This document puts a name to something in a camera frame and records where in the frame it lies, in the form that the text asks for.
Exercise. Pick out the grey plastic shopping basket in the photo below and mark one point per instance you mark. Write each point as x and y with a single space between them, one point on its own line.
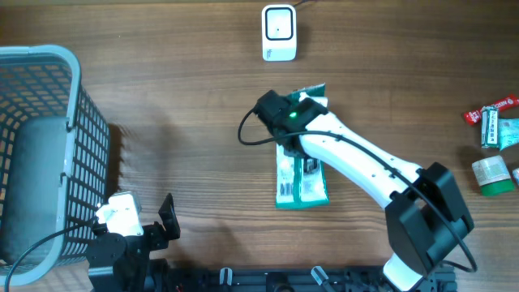
54 162

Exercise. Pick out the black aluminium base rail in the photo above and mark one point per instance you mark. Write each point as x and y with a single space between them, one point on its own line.
349 279

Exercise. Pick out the small green white box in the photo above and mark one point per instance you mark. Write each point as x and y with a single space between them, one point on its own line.
490 124

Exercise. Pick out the red coffee stick sachet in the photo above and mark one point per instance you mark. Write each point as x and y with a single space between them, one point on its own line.
474 116

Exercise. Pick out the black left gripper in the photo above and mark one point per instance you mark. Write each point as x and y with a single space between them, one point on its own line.
160 240

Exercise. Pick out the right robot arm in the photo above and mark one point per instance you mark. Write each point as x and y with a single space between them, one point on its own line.
424 209

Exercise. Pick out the green 3M gloves packet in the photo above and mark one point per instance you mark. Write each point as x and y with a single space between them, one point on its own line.
301 182

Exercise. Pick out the clear wet wipes packet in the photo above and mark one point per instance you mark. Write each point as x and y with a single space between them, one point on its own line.
508 132

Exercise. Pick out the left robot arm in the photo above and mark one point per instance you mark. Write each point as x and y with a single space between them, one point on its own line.
119 256

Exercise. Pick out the white barcode scanner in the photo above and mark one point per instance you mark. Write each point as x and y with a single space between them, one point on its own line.
279 33

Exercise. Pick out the green lid jar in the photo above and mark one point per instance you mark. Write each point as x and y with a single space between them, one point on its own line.
492 176

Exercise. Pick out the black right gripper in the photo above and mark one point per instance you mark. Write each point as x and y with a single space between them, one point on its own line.
292 153

